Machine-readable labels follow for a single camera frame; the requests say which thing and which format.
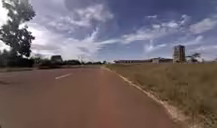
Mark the distant row of trees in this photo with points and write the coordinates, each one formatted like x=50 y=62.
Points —
x=82 y=62

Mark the long low building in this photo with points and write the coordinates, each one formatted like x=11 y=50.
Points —
x=139 y=61

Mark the dark low building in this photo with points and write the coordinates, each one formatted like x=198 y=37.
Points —
x=56 y=59

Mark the tall tower building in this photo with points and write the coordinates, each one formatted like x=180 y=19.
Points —
x=179 y=53

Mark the grass verge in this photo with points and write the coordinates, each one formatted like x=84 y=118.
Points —
x=16 y=69

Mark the dark hedge of bushes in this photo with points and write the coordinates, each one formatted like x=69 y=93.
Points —
x=12 y=60

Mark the tall dark tree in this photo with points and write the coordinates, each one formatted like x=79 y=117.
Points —
x=16 y=30

